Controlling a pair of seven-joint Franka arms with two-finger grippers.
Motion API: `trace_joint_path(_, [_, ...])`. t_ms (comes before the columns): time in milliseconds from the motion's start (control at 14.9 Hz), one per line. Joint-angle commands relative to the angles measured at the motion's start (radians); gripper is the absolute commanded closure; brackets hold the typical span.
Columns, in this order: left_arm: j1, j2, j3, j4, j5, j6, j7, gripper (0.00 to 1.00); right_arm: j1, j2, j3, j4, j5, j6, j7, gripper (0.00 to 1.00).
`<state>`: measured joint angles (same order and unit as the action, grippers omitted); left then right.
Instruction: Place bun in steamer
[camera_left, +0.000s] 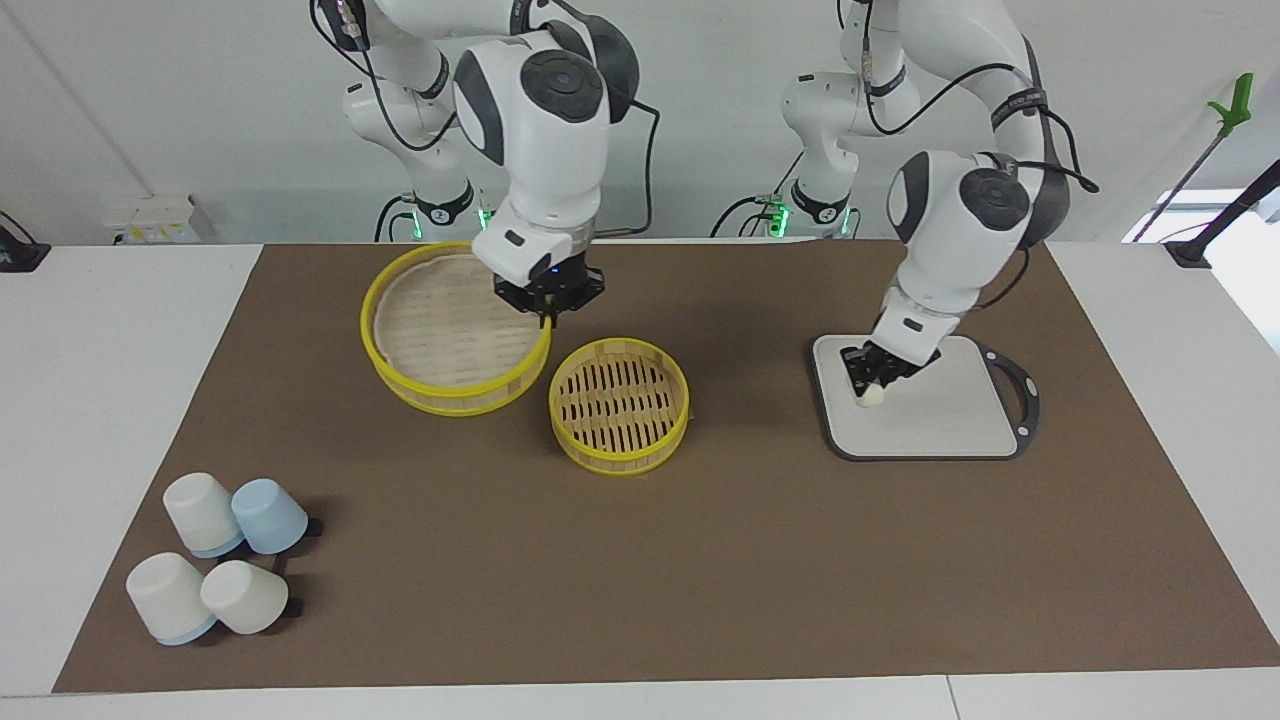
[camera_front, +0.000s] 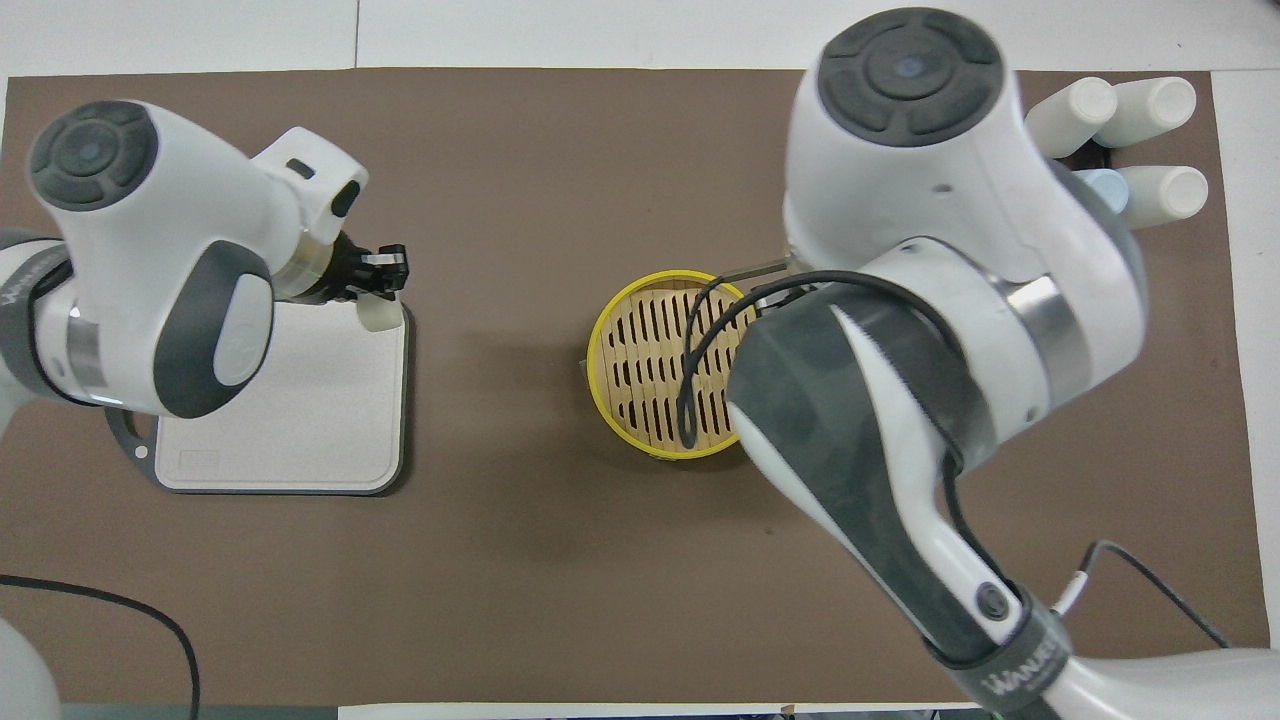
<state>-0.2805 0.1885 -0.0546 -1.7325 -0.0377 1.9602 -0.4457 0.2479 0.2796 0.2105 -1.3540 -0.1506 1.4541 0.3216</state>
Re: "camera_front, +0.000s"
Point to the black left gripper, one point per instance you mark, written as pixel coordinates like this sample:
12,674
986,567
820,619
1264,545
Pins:
335,268

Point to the white steamed bun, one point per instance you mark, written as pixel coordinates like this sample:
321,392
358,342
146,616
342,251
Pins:
380,312

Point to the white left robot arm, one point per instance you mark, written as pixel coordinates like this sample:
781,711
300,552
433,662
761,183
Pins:
180,230

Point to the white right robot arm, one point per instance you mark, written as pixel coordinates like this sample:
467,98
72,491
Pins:
920,170

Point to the yellow-rimmed bamboo steamer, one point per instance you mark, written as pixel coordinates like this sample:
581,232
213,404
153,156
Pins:
640,360

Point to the grey cutting board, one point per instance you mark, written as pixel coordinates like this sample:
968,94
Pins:
320,420

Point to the brown table mat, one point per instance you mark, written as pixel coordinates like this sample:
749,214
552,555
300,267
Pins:
500,560

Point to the white plastic bottle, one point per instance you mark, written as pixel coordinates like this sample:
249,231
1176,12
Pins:
1075,112
1155,105
1170,195

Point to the black bottle rack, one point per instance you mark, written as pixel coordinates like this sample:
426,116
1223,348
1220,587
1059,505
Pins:
1085,157

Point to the light blue plastic bottle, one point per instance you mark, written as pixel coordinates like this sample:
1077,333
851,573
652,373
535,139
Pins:
1108,188

